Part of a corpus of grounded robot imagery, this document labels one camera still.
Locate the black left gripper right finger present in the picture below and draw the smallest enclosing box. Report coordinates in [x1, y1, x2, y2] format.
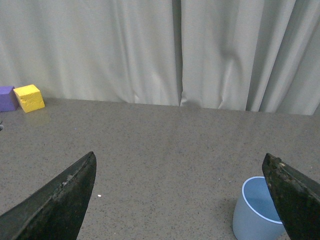
[262, 153, 320, 240]

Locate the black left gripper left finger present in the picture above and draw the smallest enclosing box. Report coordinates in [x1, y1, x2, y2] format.
[0, 151, 97, 240]

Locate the light blue cup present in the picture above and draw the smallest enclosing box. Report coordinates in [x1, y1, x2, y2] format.
[232, 176, 285, 240]

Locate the dark object at left edge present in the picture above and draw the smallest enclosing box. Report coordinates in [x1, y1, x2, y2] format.
[0, 120, 4, 131]

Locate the yellow foam cube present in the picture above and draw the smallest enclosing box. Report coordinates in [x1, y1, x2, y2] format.
[13, 84, 45, 113]

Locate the purple foam cube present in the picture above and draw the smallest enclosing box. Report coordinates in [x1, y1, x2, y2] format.
[0, 86, 19, 112]

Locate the grey-white curtain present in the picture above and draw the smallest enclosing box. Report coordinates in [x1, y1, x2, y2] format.
[0, 0, 320, 115]

